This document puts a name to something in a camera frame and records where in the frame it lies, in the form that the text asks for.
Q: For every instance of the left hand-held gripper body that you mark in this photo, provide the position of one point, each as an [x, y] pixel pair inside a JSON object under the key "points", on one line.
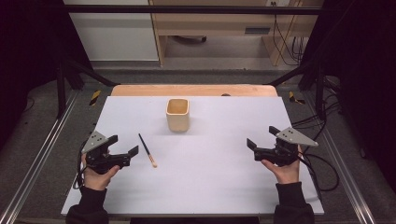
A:
{"points": [[99, 158]]}

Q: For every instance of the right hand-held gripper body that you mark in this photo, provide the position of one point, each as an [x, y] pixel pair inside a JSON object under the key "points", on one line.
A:
{"points": [[285, 152]]}

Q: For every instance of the beige square cup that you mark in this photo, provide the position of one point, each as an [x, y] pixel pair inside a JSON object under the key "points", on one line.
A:
{"points": [[178, 121]]}

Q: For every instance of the person's left hand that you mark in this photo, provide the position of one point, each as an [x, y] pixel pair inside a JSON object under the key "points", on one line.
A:
{"points": [[96, 180]]}

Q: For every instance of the person's right hand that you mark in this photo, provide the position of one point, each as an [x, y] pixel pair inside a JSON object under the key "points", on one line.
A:
{"points": [[288, 174]]}

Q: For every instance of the yellow black tape strip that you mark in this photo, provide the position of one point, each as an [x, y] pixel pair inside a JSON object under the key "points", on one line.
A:
{"points": [[292, 98], [95, 97]]}

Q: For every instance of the white table board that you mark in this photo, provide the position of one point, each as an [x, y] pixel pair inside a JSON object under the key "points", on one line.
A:
{"points": [[202, 174]]}

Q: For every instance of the wooden table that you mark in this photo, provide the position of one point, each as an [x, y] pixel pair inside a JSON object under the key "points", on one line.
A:
{"points": [[186, 90]]}

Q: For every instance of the grey desk label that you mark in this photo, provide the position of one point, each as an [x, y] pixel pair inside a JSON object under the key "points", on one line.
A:
{"points": [[257, 30]]}

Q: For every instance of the white cabinet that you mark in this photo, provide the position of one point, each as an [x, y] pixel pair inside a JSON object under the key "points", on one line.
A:
{"points": [[115, 34]]}

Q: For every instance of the black curtain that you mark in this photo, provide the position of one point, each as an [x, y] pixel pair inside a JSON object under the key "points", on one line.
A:
{"points": [[364, 62], [28, 46]]}

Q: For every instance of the light wooden desk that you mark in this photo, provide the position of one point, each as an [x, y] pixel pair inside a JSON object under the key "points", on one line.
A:
{"points": [[218, 21]]}

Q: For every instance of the black metal frame leg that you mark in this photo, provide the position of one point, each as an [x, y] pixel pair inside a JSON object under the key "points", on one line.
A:
{"points": [[61, 90], [320, 90]]}

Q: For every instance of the aluminium floor rail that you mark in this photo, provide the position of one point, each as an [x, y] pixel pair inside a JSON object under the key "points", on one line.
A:
{"points": [[345, 174], [37, 161]]}

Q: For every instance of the black horizontal frame bar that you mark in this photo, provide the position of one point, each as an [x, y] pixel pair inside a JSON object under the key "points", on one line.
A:
{"points": [[186, 9]]}

